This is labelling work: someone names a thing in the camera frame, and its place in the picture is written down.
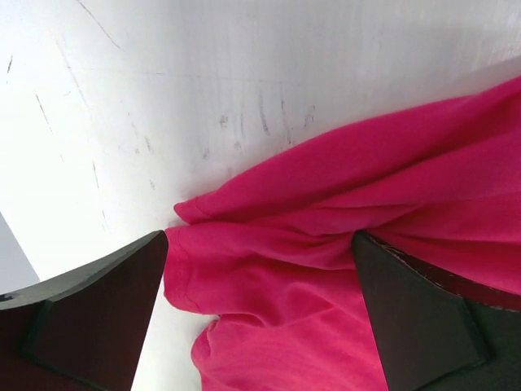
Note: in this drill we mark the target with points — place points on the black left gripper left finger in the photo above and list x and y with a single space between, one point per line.
84 329

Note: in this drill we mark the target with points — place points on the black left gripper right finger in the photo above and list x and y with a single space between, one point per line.
436 330

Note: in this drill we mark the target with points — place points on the pink t shirt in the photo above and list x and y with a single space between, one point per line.
268 255

